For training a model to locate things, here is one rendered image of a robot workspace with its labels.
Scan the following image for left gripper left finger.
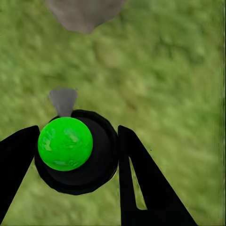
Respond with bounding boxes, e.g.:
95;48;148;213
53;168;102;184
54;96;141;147
0;125;40;225

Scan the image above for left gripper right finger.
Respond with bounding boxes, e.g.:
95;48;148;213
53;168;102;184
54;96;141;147
117;125;197;226

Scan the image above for pesticide atomizer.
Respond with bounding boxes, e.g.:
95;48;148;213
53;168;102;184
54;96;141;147
34;88;119;195

